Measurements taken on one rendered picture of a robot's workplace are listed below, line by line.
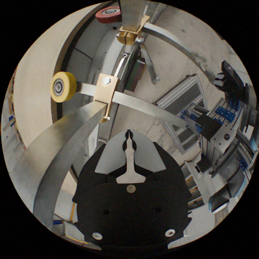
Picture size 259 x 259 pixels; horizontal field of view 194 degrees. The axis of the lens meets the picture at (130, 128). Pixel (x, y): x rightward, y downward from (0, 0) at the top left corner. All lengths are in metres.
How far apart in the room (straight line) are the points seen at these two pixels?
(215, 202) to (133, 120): 1.24
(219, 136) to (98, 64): 0.70
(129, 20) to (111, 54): 0.31
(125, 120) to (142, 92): 0.49
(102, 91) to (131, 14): 0.20
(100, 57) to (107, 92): 0.34
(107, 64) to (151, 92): 0.78
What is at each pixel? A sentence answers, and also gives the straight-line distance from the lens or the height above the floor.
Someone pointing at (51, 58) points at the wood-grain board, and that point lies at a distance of 0.30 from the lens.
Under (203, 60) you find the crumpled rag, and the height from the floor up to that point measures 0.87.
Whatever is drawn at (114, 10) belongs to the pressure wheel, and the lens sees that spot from 0.30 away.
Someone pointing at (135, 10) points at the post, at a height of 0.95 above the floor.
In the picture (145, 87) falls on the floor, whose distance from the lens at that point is 1.09.
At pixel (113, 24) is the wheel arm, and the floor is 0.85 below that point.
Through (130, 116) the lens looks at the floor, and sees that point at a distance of 1.13.
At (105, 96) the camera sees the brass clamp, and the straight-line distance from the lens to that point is 0.21.
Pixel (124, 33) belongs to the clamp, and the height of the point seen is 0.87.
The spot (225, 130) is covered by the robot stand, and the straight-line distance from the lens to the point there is 0.46.
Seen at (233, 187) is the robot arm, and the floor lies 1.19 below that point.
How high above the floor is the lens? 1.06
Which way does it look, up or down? 60 degrees down
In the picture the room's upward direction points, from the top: 176 degrees clockwise
